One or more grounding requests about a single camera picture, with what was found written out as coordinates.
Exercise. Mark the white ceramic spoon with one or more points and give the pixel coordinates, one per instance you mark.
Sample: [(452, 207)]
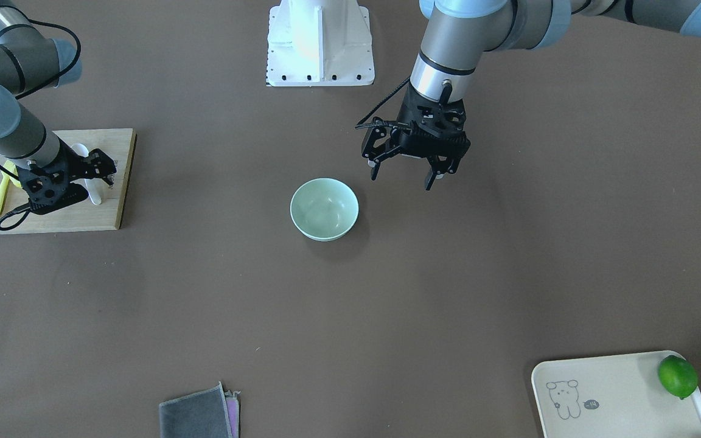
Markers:
[(90, 184)]

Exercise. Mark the yellow plastic knife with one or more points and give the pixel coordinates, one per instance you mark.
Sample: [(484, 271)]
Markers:
[(6, 181)]

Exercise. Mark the bamboo cutting board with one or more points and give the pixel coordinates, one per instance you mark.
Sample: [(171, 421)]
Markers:
[(118, 144)]

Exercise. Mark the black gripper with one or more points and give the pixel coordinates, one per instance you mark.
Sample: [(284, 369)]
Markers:
[(75, 162)]

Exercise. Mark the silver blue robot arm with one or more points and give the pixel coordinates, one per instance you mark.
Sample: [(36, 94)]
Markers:
[(30, 62)]

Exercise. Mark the green lime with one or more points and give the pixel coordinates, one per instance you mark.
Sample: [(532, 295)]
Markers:
[(677, 376)]

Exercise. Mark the light green bowl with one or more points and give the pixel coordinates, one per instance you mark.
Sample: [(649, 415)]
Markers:
[(324, 209)]

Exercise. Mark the cream rabbit tray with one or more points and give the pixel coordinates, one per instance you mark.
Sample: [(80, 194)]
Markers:
[(612, 396)]

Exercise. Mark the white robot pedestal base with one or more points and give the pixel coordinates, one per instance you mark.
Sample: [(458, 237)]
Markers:
[(319, 43)]

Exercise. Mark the grey folded cloth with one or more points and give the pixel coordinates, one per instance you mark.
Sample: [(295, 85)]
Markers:
[(210, 413)]

